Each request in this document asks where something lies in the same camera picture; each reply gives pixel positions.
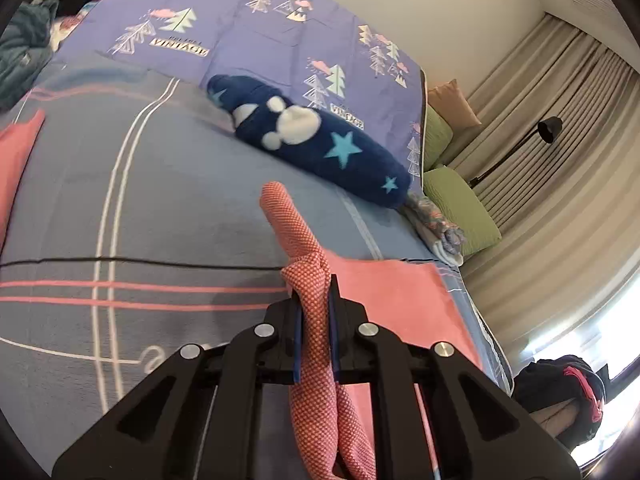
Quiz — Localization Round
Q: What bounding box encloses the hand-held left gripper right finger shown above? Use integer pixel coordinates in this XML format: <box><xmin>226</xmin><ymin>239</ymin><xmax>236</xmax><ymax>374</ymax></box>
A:
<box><xmin>327</xmin><ymin>274</ymin><xmax>584</xmax><ymax>480</ymax></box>

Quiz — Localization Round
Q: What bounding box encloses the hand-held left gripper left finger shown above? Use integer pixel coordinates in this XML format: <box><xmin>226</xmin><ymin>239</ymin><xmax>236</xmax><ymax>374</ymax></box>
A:
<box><xmin>52</xmin><ymin>299</ymin><xmax>306</xmax><ymax>480</ymax></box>

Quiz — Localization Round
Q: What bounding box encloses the pink mesh garment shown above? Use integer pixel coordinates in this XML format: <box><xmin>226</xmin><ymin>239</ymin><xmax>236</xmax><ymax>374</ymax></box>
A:
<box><xmin>259</xmin><ymin>181</ymin><xmax>484</xmax><ymax>480</ymax></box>

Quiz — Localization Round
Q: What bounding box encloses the floral folded cloth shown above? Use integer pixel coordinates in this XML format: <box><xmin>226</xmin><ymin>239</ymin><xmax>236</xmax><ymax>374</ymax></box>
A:
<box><xmin>402</xmin><ymin>192</ymin><xmax>466</xmax><ymax>267</ymax></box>

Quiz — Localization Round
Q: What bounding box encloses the navy star plush blanket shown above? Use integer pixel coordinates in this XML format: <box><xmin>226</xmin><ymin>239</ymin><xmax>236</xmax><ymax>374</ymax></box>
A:
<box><xmin>206</xmin><ymin>74</ymin><xmax>414</xmax><ymax>210</ymax></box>

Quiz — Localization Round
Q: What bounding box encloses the large green pillow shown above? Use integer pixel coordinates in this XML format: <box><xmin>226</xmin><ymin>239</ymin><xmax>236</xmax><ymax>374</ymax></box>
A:
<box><xmin>422</xmin><ymin>166</ymin><xmax>502</xmax><ymax>257</ymax></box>

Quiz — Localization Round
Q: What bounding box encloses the grey striped bedsheet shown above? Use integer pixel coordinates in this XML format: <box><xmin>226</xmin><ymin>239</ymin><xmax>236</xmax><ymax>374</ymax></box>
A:
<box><xmin>0</xmin><ymin>50</ymin><xmax>516</xmax><ymax>480</ymax></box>

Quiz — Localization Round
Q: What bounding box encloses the black and red bag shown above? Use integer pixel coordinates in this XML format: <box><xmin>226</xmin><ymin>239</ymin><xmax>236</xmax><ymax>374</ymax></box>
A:
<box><xmin>514</xmin><ymin>355</ymin><xmax>609</xmax><ymax>454</ymax></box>

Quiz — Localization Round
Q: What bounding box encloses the small green pillow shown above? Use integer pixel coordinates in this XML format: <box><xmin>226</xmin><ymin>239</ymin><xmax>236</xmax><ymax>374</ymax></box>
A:
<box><xmin>422</xmin><ymin>105</ymin><xmax>454</xmax><ymax>171</ymax></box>

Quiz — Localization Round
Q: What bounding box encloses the beige curtain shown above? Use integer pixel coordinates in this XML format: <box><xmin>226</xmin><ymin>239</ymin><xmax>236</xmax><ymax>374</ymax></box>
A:
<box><xmin>445</xmin><ymin>12</ymin><xmax>640</xmax><ymax>361</ymax></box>

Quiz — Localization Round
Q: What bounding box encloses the peach pillow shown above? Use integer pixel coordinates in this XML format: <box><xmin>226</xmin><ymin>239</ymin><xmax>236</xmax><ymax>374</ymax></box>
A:
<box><xmin>427</xmin><ymin>79</ymin><xmax>482</xmax><ymax>129</ymax></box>

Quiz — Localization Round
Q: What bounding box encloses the black floor lamp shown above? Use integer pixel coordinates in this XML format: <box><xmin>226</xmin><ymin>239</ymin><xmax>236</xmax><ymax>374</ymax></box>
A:
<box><xmin>468</xmin><ymin>116</ymin><xmax>564</xmax><ymax>189</ymax></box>

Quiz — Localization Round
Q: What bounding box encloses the purple tree print blanket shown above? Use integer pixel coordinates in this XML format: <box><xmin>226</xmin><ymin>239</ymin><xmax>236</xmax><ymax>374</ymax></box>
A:
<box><xmin>50</xmin><ymin>0</ymin><xmax>429</xmax><ymax>171</ymax></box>

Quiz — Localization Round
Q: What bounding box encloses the pink cloth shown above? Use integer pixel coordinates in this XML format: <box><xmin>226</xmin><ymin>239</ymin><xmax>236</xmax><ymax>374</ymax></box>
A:
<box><xmin>0</xmin><ymin>109</ymin><xmax>47</xmax><ymax>247</ymax></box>

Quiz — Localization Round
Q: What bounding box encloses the teal cloth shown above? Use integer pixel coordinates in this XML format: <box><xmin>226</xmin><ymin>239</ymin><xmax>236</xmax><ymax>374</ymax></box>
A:
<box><xmin>0</xmin><ymin>0</ymin><xmax>62</xmax><ymax>112</ymax></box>

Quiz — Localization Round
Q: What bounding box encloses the white air vent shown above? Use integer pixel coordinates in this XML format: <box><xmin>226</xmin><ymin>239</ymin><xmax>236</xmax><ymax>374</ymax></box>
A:
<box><xmin>564</xmin><ymin>0</ymin><xmax>614</xmax><ymax>24</ymax></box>

